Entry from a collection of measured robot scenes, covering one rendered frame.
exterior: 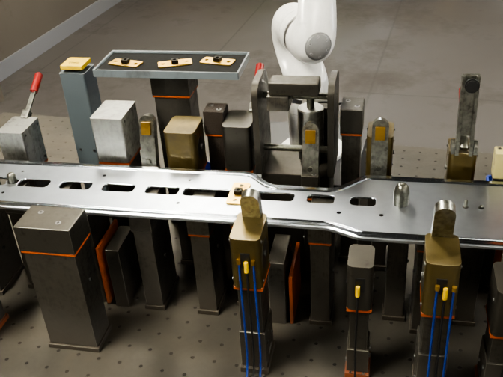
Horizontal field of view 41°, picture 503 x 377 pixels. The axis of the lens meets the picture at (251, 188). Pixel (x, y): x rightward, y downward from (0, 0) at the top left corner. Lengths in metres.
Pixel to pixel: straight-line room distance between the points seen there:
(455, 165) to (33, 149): 1.01
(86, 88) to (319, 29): 0.61
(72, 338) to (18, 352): 0.13
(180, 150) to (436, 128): 2.55
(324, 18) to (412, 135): 2.18
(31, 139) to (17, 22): 3.62
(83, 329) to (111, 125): 0.46
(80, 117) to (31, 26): 3.66
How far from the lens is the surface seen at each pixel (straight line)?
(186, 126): 1.56
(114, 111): 1.61
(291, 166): 1.59
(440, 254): 1.20
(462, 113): 1.47
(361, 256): 1.27
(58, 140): 2.47
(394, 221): 1.35
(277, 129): 2.10
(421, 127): 3.92
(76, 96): 1.81
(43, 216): 1.41
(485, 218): 1.38
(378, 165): 1.51
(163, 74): 1.65
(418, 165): 2.14
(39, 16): 5.56
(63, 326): 1.54
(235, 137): 1.54
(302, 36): 1.71
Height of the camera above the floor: 1.77
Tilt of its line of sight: 32 degrees down
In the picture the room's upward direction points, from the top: 4 degrees counter-clockwise
